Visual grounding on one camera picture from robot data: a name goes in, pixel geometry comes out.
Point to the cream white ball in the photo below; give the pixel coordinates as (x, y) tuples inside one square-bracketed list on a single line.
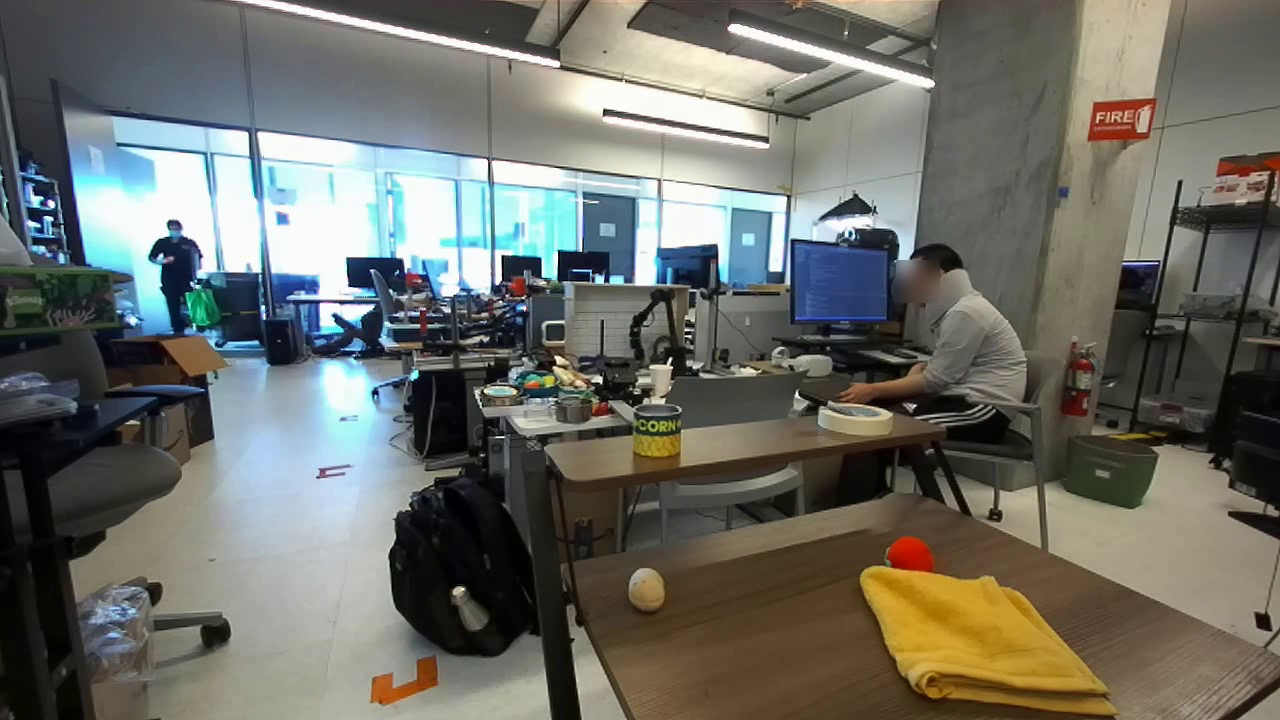
[(645, 589)]

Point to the yellow towel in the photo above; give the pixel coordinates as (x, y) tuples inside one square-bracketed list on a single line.
[(978, 643)]

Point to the green label canister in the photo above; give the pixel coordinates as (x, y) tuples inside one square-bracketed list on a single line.
[(658, 431)]

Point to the white tape roll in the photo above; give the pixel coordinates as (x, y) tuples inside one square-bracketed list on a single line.
[(853, 419)]

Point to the blue screen computer monitor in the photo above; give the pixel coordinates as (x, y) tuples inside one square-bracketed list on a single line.
[(841, 287)]

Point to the black backpack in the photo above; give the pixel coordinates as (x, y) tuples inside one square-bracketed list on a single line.
[(462, 571)]

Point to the seated man grey sweater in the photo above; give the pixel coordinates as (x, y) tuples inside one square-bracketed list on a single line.
[(973, 363)]

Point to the red orange ball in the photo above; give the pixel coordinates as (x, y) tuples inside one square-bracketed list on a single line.
[(910, 552)]

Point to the red fire extinguisher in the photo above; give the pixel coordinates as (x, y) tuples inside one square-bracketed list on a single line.
[(1076, 381)]

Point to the cardboard box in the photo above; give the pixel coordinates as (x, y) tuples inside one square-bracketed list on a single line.
[(173, 363)]

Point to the standing person in black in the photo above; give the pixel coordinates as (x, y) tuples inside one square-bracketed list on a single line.
[(177, 261)]

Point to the green storage bin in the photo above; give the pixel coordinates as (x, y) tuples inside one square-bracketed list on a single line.
[(1110, 471)]

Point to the red fire sign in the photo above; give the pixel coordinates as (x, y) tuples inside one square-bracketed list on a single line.
[(1123, 122)]

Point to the grey office chair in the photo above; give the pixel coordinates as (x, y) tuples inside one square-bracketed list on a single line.
[(110, 458)]

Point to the black metal shelf rack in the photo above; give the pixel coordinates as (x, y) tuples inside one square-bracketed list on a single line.
[(1210, 322)]

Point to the clear plastic water bottle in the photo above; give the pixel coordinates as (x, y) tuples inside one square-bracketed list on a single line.
[(115, 630)]

